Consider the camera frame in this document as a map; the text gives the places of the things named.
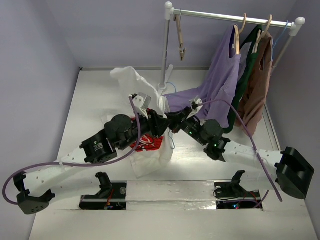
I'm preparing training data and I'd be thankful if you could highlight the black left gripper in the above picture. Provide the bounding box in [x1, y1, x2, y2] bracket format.
[118, 108, 172, 151]

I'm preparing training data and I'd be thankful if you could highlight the white t shirt red print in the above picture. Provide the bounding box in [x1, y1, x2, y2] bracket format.
[110, 66, 174, 178]

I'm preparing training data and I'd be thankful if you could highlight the light blue wire hanger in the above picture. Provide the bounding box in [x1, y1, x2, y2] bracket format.
[165, 82, 177, 150]

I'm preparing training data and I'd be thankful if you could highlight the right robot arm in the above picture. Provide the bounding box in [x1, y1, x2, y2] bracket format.
[166, 107, 315, 200]

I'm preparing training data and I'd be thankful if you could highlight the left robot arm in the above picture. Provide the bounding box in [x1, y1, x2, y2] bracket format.
[13, 109, 173, 215]

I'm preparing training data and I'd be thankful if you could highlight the purple t shirt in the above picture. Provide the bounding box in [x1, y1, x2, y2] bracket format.
[165, 25, 241, 128]

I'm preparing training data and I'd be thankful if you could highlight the beige wooden clip hanger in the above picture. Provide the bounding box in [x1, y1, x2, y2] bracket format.
[173, 14, 186, 61]

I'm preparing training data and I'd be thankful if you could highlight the brown t shirt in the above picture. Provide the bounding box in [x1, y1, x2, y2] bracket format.
[237, 33, 273, 135]

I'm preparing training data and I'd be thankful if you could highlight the wooden hanger with purple shirt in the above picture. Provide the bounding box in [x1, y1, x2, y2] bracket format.
[233, 13, 247, 55]

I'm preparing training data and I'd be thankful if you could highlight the dark green t shirt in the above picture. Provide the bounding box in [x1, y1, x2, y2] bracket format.
[220, 25, 263, 134]

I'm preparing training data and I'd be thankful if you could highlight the wooden hanger with green shirt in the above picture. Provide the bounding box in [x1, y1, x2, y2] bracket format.
[252, 14, 273, 53]

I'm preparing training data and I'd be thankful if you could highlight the white metal clothes rack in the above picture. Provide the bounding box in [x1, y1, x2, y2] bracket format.
[158, 1, 306, 91]

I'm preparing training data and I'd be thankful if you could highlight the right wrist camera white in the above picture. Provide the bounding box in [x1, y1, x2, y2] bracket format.
[187, 96, 203, 119]

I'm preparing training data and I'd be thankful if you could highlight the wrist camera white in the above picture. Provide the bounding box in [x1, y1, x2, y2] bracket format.
[129, 92, 151, 119]
[187, 96, 203, 119]

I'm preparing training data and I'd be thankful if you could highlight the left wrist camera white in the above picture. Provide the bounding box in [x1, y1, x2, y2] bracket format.
[129, 92, 151, 119]

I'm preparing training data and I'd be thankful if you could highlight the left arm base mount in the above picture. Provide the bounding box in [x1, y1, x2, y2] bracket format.
[79, 172, 127, 211]

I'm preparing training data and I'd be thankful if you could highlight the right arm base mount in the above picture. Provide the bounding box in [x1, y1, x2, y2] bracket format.
[212, 170, 263, 210]

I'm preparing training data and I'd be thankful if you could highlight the blue wire hanger far right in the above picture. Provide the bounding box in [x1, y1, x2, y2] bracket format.
[270, 20, 290, 62]

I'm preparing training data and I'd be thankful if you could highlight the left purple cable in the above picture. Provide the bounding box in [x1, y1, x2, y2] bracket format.
[2, 95, 142, 206]

